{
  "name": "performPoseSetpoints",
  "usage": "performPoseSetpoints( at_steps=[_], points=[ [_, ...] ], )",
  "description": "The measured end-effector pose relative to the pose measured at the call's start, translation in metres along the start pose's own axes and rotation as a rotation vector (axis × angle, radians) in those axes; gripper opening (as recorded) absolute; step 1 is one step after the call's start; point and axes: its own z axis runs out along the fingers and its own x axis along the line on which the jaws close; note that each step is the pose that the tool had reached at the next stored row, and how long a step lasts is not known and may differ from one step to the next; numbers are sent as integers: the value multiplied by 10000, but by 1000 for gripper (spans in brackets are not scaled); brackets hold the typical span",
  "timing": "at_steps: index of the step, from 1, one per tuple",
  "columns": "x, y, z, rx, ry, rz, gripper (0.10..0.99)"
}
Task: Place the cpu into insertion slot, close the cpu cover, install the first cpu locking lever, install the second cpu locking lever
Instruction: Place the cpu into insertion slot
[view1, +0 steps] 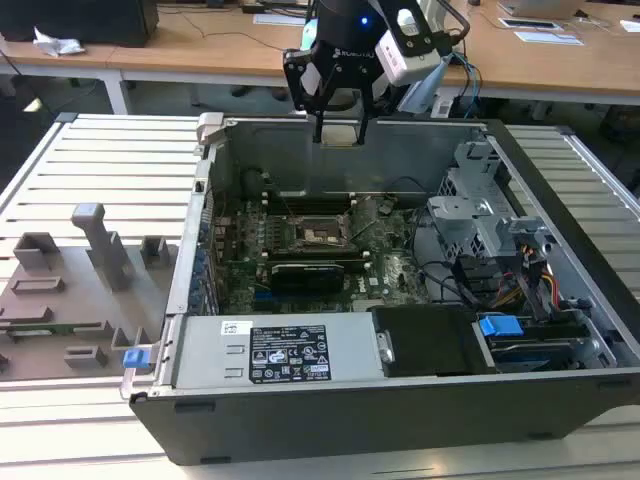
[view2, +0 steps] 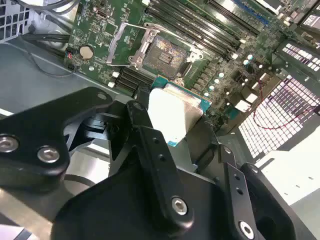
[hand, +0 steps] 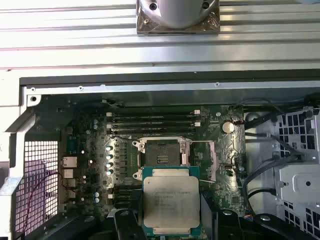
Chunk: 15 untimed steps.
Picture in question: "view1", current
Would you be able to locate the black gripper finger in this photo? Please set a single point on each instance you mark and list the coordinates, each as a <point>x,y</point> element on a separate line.
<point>295,75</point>
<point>369,102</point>

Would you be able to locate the silver square CPU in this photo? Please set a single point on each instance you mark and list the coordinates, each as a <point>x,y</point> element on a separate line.
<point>340,135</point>

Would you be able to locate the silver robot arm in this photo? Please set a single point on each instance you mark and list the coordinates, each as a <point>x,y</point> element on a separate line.
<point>431,7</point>

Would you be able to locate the black RAM slot bank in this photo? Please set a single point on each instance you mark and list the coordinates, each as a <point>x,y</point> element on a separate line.
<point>315,257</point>
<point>310,205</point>

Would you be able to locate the black CPU socket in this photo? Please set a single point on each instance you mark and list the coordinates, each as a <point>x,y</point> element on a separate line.
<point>320,235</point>

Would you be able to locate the pale green box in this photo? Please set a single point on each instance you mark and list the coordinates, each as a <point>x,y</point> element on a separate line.
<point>310,35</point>

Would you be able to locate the white paper sheet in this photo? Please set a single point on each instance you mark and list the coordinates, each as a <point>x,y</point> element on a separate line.
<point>280,20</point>
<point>550,38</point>

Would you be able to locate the pale blue teach pendant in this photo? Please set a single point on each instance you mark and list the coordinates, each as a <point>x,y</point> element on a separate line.
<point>425,87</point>

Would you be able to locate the white plug box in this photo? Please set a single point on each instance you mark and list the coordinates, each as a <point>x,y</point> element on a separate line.
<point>443,107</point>

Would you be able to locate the wooden desk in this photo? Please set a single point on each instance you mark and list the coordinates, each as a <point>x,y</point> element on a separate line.
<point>200,55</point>

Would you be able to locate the silver coin cell battery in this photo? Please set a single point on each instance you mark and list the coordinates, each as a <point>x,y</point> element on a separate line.
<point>386,205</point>

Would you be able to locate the silver metal drive cage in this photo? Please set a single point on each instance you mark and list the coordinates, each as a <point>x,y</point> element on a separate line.
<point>465,220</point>

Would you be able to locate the green motherboard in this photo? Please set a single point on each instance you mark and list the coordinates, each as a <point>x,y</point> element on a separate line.
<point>395,280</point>

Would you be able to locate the black graphics card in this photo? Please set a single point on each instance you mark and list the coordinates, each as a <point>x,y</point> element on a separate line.
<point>307,277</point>

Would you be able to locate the silver laptop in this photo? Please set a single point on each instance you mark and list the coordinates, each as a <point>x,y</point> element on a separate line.
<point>540,6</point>

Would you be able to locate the black computer tower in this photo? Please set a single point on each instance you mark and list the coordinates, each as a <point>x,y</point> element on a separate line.
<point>75,20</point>

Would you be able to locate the crumpled white paper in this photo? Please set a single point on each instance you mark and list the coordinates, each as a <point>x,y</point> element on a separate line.
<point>55,44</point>

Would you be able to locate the black plastic shroud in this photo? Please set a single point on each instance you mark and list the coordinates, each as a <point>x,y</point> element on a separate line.
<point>425,340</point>

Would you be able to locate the hard disk in blue carrier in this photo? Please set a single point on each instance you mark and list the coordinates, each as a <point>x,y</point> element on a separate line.
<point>500,326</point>

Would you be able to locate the grey power supply with label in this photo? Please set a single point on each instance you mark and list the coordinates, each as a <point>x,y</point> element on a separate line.
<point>210,350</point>

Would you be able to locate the grey parts rack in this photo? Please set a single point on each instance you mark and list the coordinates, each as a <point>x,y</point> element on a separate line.
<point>75,305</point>

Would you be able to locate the black open PC case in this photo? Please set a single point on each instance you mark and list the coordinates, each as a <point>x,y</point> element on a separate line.
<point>350,425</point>

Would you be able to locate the blue case latch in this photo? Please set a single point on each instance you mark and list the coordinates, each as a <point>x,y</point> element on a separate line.
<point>136,360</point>

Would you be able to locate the green RAM stick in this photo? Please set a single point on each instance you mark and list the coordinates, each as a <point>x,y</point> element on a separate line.
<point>50,330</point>

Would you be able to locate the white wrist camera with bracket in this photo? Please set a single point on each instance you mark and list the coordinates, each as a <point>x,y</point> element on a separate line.
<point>400,60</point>

